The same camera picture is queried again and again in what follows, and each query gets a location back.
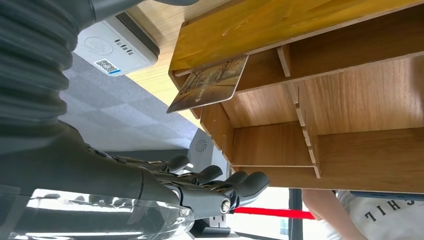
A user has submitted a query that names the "grey card reader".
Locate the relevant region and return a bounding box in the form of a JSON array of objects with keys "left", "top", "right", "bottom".
[{"left": 73, "top": 14, "right": 161, "bottom": 78}]

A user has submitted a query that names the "person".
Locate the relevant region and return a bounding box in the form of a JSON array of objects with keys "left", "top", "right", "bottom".
[{"left": 301, "top": 188, "right": 424, "bottom": 240}]

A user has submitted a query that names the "clear plastic film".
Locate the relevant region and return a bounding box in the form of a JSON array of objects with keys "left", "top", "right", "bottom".
[{"left": 8, "top": 188, "right": 195, "bottom": 240}]

